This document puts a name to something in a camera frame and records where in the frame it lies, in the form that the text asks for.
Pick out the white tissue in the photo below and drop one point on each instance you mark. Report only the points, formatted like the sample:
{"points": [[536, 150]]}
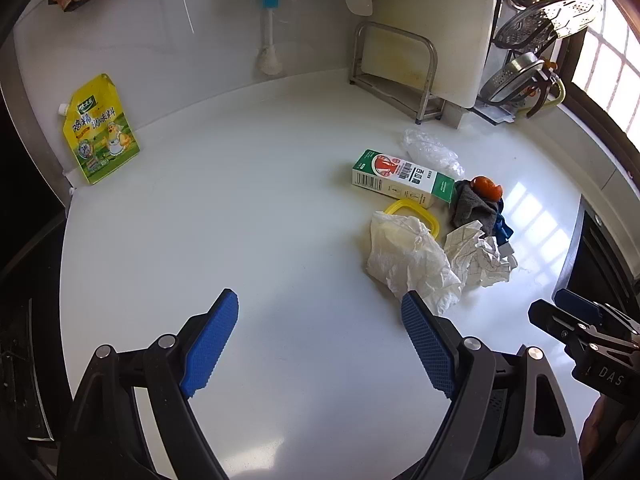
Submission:
{"points": [[407, 255]]}

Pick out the black dish rack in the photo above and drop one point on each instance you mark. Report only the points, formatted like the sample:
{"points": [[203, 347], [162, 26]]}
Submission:
{"points": [[497, 25]]}

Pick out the steel perforated colander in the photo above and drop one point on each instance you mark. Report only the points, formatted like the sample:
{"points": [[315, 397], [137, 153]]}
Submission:
{"points": [[510, 80]]}

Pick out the clear plastic bag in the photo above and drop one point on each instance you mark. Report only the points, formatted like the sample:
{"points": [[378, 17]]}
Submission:
{"points": [[430, 150]]}

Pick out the window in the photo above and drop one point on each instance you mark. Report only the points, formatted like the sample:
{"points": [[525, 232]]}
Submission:
{"points": [[610, 45]]}

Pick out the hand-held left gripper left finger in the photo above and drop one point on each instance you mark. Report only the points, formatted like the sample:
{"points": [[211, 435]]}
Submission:
{"points": [[210, 345]]}

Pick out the white bottle brush blue bristles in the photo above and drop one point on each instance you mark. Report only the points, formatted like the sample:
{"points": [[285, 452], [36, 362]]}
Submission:
{"points": [[268, 35]]}

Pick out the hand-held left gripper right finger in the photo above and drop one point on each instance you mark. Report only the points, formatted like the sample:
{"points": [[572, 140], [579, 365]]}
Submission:
{"points": [[430, 345]]}

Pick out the black gas stove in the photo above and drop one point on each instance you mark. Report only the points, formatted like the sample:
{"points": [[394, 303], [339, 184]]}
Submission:
{"points": [[600, 260]]}

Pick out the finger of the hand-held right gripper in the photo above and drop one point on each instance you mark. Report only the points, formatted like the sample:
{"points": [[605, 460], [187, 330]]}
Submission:
{"points": [[550, 317], [575, 302]]}

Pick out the dark grey cloth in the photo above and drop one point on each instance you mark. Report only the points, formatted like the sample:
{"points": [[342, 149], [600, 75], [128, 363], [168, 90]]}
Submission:
{"points": [[472, 207]]}

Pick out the brass gas valve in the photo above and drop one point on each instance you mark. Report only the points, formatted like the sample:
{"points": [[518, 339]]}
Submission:
{"points": [[550, 66]]}

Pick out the person's right hand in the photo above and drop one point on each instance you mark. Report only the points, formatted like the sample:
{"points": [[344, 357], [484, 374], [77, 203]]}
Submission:
{"points": [[600, 427]]}

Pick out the white cutting board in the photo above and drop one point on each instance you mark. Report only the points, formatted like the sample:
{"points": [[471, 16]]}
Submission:
{"points": [[435, 15]]}

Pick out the yellow plastic lid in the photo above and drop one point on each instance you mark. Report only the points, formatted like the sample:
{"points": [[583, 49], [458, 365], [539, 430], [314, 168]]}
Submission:
{"points": [[400, 203]]}

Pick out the steel cutting board rack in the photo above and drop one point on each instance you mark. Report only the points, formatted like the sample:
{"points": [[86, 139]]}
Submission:
{"points": [[425, 60]]}

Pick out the blue plastic scrap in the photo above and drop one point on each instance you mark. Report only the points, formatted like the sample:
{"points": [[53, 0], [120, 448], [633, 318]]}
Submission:
{"points": [[502, 225]]}

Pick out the yellow seasoning pouch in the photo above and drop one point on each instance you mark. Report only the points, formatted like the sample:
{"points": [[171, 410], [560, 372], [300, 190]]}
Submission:
{"points": [[100, 130]]}

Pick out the metal strainer ladle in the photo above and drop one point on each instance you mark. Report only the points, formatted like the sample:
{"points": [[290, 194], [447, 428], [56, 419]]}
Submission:
{"points": [[550, 17]]}

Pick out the lined paper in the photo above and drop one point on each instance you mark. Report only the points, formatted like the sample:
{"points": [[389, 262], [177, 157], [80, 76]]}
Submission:
{"points": [[480, 255]]}

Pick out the orange round peel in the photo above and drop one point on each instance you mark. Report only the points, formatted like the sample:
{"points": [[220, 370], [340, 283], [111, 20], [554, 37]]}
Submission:
{"points": [[486, 187]]}

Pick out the green white milk carton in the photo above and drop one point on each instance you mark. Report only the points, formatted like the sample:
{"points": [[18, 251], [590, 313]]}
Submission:
{"points": [[400, 177]]}

